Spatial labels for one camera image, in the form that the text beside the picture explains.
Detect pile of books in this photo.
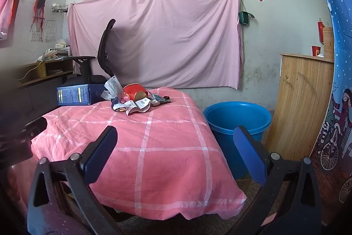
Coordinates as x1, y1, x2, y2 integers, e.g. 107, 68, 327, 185
37, 44, 70, 62

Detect dark crumpled wrapper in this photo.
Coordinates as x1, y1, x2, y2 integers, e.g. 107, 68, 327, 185
150, 93, 171, 106

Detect pink wall sheet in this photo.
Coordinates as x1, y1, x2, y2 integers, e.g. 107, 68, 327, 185
67, 0, 245, 90

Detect wall calendar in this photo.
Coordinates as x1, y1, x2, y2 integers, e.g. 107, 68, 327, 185
30, 20, 57, 43

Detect wire wall shelf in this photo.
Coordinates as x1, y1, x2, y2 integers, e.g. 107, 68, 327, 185
52, 3, 69, 14

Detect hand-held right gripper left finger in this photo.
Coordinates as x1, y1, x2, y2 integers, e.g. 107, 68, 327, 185
27, 126, 127, 235

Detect wooden cabinet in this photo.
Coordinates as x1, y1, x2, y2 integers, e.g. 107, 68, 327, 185
264, 53, 334, 167

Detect blue plastic bucket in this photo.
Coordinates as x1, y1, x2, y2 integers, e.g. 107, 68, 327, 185
203, 101, 273, 180

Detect pink checked tablecloth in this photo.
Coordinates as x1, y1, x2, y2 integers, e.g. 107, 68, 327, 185
11, 87, 247, 220

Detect red-faced wooden paddle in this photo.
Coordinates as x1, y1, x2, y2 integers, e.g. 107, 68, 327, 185
123, 83, 149, 100

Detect blue printed curtain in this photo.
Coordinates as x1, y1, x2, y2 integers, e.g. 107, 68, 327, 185
301, 0, 352, 227

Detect stack of silver foil packets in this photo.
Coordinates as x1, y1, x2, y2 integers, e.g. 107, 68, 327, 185
100, 76, 124, 100

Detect red bottle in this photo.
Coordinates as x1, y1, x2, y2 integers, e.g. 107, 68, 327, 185
317, 19, 325, 43

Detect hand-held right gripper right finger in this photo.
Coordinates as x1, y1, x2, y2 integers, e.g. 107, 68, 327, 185
233, 126, 322, 235

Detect green wall holder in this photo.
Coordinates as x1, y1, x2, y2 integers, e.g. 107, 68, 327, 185
238, 11, 255, 26

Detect red knot wall hanging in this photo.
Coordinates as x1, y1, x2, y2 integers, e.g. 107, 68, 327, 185
32, 0, 47, 32

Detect black office chair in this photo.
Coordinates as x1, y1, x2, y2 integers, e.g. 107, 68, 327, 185
72, 19, 116, 85

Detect white and blue sachet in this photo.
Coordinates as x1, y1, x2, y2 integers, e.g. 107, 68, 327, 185
111, 97, 138, 115

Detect low wooden desk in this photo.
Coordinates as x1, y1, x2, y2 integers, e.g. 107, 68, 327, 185
16, 57, 75, 88

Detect white cable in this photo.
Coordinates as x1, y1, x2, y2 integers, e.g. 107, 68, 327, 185
18, 61, 44, 81

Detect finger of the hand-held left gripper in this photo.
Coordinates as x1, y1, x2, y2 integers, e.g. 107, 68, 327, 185
23, 116, 48, 140

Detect dark blue cardboard box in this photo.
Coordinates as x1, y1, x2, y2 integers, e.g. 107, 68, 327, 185
56, 83, 110, 107

